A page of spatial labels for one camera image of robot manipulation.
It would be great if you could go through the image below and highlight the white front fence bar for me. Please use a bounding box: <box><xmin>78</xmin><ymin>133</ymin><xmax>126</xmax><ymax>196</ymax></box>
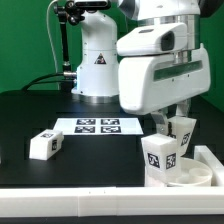
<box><xmin>0</xmin><ymin>187</ymin><xmax>224</xmax><ymax>218</ymax></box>

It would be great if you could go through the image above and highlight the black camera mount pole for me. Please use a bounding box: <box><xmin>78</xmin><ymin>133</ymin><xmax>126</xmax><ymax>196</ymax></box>
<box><xmin>53</xmin><ymin>0</ymin><xmax>86</xmax><ymax>81</ymax></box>

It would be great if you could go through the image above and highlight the white right fence bar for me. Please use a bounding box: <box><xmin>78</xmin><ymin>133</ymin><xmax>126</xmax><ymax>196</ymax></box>
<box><xmin>194</xmin><ymin>145</ymin><xmax>224</xmax><ymax>187</ymax></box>

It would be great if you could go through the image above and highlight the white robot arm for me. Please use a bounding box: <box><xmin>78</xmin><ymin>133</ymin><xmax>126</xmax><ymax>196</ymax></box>
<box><xmin>72</xmin><ymin>0</ymin><xmax>224</xmax><ymax>134</ymax></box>

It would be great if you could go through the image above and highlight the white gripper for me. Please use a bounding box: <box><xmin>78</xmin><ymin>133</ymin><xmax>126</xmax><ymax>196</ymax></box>
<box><xmin>117</xmin><ymin>22</ymin><xmax>211</xmax><ymax>135</ymax></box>

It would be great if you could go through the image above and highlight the white fence bar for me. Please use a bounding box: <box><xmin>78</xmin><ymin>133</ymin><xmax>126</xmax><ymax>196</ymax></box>
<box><xmin>0</xmin><ymin>187</ymin><xmax>224</xmax><ymax>218</ymax></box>
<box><xmin>194</xmin><ymin>145</ymin><xmax>224</xmax><ymax>187</ymax></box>

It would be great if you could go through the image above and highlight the white cable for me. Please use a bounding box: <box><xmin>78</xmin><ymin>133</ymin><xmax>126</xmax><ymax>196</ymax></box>
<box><xmin>46</xmin><ymin>0</ymin><xmax>60</xmax><ymax>74</ymax></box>

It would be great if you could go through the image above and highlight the white marker sheet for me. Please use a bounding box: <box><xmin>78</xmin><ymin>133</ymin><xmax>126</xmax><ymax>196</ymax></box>
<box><xmin>54</xmin><ymin>118</ymin><xmax>143</xmax><ymax>135</ymax></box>

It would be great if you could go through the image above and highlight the black cable bundle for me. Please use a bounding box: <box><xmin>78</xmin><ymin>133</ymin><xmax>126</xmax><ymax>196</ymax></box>
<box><xmin>21</xmin><ymin>70</ymin><xmax>78</xmax><ymax>92</ymax></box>

